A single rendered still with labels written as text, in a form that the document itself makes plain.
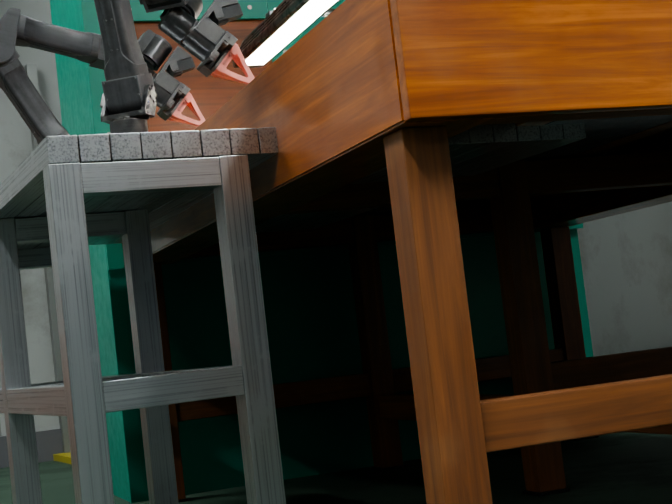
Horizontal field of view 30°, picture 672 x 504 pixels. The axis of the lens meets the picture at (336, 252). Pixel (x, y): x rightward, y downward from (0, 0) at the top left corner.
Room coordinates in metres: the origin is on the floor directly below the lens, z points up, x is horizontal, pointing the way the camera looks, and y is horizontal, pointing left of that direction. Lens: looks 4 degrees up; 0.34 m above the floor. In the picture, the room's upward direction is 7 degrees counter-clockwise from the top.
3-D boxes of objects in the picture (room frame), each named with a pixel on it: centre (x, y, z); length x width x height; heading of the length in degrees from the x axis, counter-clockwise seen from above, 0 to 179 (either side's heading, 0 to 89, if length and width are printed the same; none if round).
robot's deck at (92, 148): (2.46, 0.21, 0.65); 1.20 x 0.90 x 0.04; 24
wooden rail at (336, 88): (2.29, 0.16, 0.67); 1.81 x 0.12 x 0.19; 20
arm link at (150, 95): (2.09, 0.32, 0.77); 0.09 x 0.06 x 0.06; 74
